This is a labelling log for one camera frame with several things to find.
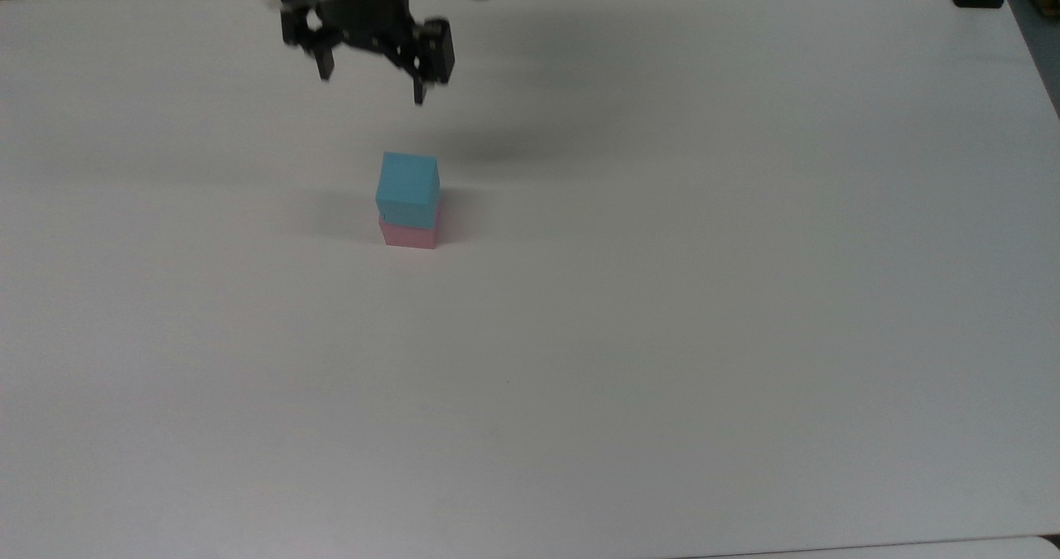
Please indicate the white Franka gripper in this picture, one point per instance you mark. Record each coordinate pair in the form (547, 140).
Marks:
(364, 4)

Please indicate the blue cube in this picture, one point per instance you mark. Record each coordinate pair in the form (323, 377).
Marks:
(407, 186)

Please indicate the pink cube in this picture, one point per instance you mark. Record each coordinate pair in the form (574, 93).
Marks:
(407, 236)

